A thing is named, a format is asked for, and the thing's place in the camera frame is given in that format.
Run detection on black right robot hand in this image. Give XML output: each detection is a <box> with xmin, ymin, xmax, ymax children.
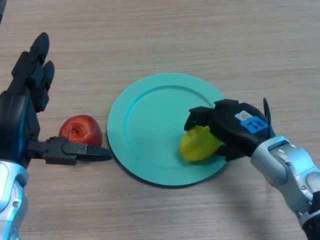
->
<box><xmin>184</xmin><ymin>98</ymin><xmax>277</xmax><ymax>162</ymax></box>

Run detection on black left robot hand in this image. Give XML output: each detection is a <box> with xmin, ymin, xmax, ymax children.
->
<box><xmin>0</xmin><ymin>31</ymin><xmax>113</xmax><ymax>170</ymax></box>

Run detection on yellow starfruit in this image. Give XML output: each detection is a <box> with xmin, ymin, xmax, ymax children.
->
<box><xmin>179</xmin><ymin>124</ymin><xmax>223</xmax><ymax>163</ymax></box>

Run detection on green round plate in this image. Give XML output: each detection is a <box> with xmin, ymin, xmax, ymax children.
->
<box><xmin>106</xmin><ymin>72</ymin><xmax>231</xmax><ymax>188</ymax></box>

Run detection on red apple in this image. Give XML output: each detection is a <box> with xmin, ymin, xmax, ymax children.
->
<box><xmin>58</xmin><ymin>114</ymin><xmax>104</xmax><ymax>146</ymax></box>

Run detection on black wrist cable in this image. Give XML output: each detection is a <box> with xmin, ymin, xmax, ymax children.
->
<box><xmin>262</xmin><ymin>97</ymin><xmax>275</xmax><ymax>138</ymax></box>

